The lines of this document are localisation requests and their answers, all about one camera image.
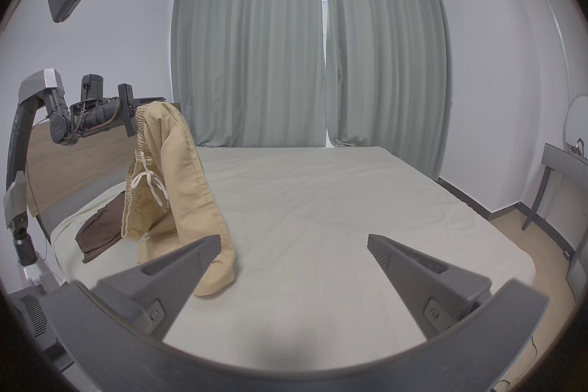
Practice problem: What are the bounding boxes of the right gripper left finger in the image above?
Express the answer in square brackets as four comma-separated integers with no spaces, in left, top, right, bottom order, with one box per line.
[94,235,222,341]

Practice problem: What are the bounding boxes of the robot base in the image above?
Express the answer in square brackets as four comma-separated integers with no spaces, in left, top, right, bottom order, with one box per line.
[7,282,74,375]

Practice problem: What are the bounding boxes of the pale green curtain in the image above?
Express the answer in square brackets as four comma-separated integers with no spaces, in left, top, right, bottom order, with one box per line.
[319,0,453,179]
[170,0,328,148]

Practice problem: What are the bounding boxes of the grey small table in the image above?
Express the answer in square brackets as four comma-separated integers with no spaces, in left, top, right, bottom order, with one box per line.
[521,142,588,262]

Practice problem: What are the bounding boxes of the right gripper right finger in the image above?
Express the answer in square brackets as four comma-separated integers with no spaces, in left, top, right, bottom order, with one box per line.
[367,234,493,342]

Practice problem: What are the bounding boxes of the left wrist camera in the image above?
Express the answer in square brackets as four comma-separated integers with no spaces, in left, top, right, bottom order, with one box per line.
[81,73,104,102]

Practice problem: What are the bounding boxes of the round mirror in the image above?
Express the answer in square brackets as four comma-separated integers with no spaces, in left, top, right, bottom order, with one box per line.
[564,94,588,159]

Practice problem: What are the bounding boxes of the bed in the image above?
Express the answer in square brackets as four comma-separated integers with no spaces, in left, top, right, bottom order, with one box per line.
[25,98,537,372]

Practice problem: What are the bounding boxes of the tan shorts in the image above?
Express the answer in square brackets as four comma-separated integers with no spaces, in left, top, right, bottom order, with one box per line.
[120,101,237,296]

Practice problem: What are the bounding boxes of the brown garment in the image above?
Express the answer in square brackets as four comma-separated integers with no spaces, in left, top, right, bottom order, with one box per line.
[75,190,130,264]

